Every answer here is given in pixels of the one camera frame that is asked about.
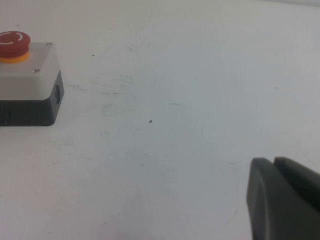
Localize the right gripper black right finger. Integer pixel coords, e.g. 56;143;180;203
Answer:
273;156;320;209

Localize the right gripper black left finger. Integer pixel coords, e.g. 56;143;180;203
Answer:
246;157;320;240

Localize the grey black button control box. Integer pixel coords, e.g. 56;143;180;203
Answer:
0;42;66;127

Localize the red mushroom emergency stop button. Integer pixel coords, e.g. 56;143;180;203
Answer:
0;31;32;65

